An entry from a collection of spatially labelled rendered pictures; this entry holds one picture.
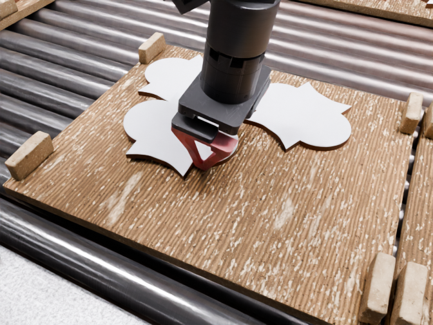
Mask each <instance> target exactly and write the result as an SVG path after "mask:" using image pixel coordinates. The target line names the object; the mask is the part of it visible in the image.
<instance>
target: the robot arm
mask: <svg viewBox="0 0 433 325"><path fill-rule="evenodd" d="M208 1H209V2H210V4H211V7H210V12H209V21H208V26H207V35H206V43H205V48H204V57H203V62H202V70H201V71H200V72H199V74H198V75H197V76H196V77H195V79H194V80H193V82H192V83H191V84H190V85H189V87H188V88H187V89H186V91H185V92H184V93H183V94H182V96H181V97H180V99H179V100H178V112H177V113H176V114H175V115H174V117H173V118H172V120H171V131H172V132H173V134H174V135H175V136H176V137H177V139H178V140H179V141H180V142H181V143H182V144H183V146H184V147H185V148H186V150H187V151H188V153H189V155H190V157H191V159H192V161H193V163H194V165H195V166H196V167H197V168H200V169H202V170H204V171H206V170H208V169H209V168H210V167H212V166H213V165H214V164H216V163H217V162H218V161H221V160H222V159H225V158H226V157H228V156H230V155H231V154H232V152H233V150H234V149H235V146H236V145H237V143H238V140H237V139H234V138H232V137H230V136H228V135H232V136H234V135H237V134H238V130H239V128H240V127H241V125H242V123H243V121H244V119H250V118H251V116H252V115H253V113H254V111H255V110H256V107H257V106H258V104H259V102H260V101H261V99H262V97H263V96H264V95H265V93H266V91H267V90H268V88H269V85H270V82H271V79H270V78H269V77H270V75H271V69H270V67H268V66H265V65H263V61H264V57H265V52H266V49H267V46H268V44H269V40H270V36H271V32H272V30H273V26H274V22H275V19H276V15H277V12H278V8H279V6H280V1H281V0H172V2H173V4H174V5H175V6H176V8H177V9H178V11H179V12H180V14H181V15H183V14H185V13H187V12H190V11H192V10H193V9H195V8H197V7H199V6H201V5H203V4H204V3H206V2H208ZM198 117H201V118H203V119H206V120H208V121H211V122H212V123H215V124H218V127H217V126H215V125H213V124H211V123H208V122H206V121H203V120H201V119H199V118H198ZM219 131H221V132H224V133H226V134H228V135H225V134H223V133H220V132H219ZM195 141H197V142H200V143H202V144H205V145H206V146H208V147H211V151H212V152H213V153H212V154H211V155H210V156H209V157H208V158H207V159H206V160H203V159H201V157H200V154H199V152H198V148H197V146H196V143H195Z"/></svg>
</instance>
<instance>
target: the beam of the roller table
mask: <svg viewBox="0 0 433 325"><path fill-rule="evenodd" d="M0 257H1V258H0V325H152V324H150V323H148V322H146V321H145V320H142V319H140V318H138V317H137V316H135V315H133V314H131V313H129V312H127V311H125V310H123V309H122V308H120V307H118V306H116V305H114V304H112V303H110V302H108V301H106V300H104V299H102V298H100V297H98V296H96V295H95V294H93V293H91V292H89V291H87V290H85V289H83V288H82V287H80V286H78V285H76V284H74V283H72V282H70V281H68V280H66V279H64V278H62V277H60V276H58V275H56V274H55V273H53V272H51V271H49V270H47V269H45V268H43V267H42V266H40V265H38V264H36V263H34V262H32V261H29V260H28V259H26V258H24V257H22V256H20V255H18V254H16V253H15V252H13V251H11V250H9V249H7V248H5V247H3V246H1V245H0Z"/></svg>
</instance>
